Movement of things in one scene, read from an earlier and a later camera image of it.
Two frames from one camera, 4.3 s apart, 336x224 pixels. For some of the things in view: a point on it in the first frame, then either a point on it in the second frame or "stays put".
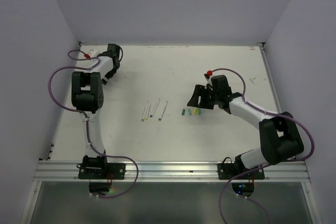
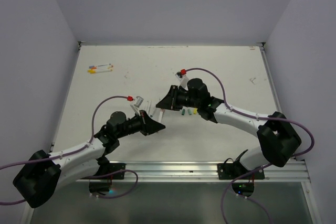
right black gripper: [198, 90] to [170, 100]
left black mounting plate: [102, 171] stays put
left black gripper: [109, 74] to [148, 125]
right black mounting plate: [228, 171] stays put
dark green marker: [151, 114] stays put
